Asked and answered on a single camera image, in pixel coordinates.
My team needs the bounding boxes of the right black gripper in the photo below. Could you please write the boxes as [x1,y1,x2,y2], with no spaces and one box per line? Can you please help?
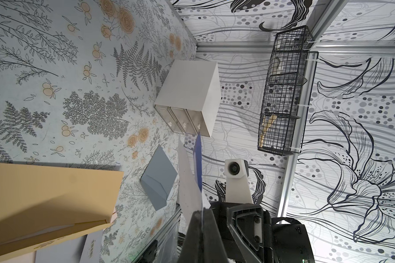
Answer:
[177,202,273,263]

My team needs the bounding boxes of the white blue-bordered letter paper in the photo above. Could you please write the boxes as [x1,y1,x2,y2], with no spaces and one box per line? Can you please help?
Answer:
[178,137,210,227]

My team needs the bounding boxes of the dark grey envelope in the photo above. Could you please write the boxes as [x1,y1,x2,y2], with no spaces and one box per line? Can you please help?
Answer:
[140,145,177,211]

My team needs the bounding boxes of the yellow kraft envelope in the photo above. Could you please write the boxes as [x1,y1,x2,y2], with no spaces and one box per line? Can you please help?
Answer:
[0,163,124,262]

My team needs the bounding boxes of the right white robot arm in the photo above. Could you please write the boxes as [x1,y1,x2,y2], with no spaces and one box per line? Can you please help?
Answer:
[210,202,315,263]

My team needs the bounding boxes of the lilac grey envelope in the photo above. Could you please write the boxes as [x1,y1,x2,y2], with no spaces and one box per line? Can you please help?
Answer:
[35,230,103,263]

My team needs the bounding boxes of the pink envelope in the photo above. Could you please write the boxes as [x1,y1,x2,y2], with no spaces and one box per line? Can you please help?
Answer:
[2,208,117,263]

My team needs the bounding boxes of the white mini drawer cabinet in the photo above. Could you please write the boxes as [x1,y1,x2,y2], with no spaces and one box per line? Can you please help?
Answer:
[154,60,222,138]

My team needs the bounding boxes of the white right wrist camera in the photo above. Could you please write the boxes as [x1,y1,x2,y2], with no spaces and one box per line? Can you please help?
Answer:
[224,159,253,204]

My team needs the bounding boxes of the black wire mesh basket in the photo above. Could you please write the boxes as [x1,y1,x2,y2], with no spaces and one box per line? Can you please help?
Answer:
[257,26,313,156]

